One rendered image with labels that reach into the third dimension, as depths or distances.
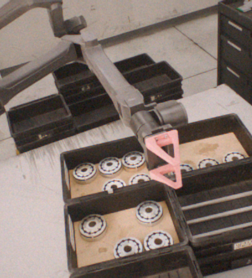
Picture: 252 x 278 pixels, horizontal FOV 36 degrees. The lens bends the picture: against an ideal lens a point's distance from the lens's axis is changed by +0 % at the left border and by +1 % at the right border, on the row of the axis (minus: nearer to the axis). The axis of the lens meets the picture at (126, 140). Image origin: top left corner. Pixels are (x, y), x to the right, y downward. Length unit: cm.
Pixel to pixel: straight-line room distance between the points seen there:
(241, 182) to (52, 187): 87
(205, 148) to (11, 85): 94
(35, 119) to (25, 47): 177
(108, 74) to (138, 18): 362
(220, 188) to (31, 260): 81
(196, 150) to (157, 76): 129
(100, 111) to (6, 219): 129
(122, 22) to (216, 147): 306
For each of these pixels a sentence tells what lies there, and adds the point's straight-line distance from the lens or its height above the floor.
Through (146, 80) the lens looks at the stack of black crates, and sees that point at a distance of 290.
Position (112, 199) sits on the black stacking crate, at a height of 90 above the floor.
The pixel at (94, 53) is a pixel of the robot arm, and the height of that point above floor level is 148.
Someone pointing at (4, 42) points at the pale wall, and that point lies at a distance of 437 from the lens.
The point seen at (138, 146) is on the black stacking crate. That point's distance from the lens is 172.
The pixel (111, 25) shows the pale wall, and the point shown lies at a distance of 456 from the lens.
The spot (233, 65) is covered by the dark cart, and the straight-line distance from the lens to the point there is 303.
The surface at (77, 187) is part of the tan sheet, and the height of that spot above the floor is 83.
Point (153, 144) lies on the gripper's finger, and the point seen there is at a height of 150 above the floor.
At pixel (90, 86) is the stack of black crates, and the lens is 291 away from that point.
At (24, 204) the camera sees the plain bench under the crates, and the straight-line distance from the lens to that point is 187.
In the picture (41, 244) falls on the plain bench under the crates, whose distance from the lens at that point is 169.
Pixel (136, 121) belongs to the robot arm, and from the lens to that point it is 86.
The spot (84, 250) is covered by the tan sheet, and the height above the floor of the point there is 83.
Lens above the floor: 200
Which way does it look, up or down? 40 degrees down
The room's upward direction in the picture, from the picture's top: 11 degrees counter-clockwise
